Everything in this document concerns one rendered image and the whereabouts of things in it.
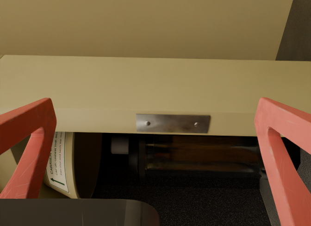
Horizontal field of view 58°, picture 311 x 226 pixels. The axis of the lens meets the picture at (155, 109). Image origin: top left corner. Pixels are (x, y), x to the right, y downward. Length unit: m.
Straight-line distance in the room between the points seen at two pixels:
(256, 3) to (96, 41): 0.38
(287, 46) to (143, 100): 0.46
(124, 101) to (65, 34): 0.47
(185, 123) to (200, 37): 0.45
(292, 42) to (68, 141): 0.49
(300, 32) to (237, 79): 0.33
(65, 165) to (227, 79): 0.22
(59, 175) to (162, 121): 0.17
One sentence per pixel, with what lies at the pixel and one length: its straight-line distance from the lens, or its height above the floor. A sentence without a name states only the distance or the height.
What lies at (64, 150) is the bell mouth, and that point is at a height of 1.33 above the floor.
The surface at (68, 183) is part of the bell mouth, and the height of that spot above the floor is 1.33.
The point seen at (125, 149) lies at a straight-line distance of 0.43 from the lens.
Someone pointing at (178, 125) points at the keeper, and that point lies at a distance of 0.27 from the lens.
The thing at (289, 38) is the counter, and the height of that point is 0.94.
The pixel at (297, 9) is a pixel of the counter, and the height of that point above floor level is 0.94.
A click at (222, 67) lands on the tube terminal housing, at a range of 0.35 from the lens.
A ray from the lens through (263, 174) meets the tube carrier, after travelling 0.44.
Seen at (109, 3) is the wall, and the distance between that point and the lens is 0.68.
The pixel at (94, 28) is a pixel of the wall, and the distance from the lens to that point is 0.70.
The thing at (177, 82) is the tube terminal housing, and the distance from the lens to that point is 0.31.
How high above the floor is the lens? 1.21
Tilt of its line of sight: 1 degrees up
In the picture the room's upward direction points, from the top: 89 degrees counter-clockwise
